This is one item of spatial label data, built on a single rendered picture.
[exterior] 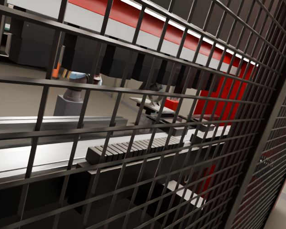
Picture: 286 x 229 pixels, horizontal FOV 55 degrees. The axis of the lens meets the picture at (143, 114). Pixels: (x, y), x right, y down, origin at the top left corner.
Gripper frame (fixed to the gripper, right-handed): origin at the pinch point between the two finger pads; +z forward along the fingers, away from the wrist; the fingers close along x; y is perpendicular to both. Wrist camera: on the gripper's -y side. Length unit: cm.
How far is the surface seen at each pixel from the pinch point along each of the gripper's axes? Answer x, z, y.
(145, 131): -24.2, 15.9, 0.4
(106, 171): -102, 27, 30
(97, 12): -78, -28, 28
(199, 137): -45, 27, 37
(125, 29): -62, -25, 28
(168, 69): -22.2, -11.9, 25.4
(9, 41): -103, -21, 9
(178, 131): -39, 22, 26
